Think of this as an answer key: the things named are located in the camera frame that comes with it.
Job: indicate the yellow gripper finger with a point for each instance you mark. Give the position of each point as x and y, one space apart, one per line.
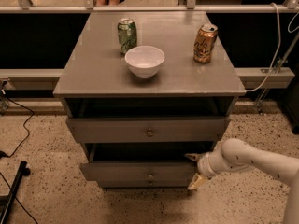
193 156
197 181

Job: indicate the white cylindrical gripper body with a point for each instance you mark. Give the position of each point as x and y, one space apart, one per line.
204 166

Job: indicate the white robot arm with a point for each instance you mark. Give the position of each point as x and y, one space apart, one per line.
237 156

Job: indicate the grey top drawer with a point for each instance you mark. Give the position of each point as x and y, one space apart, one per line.
147 130

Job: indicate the white ceramic bowl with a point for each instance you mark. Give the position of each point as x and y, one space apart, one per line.
144 61

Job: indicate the orange soda can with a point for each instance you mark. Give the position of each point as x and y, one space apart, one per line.
204 42

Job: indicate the green soda can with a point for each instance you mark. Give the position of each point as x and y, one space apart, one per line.
127 34

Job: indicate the black stand leg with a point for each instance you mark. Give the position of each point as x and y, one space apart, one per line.
6 201

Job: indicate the metal railing frame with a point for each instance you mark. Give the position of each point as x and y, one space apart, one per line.
252 78

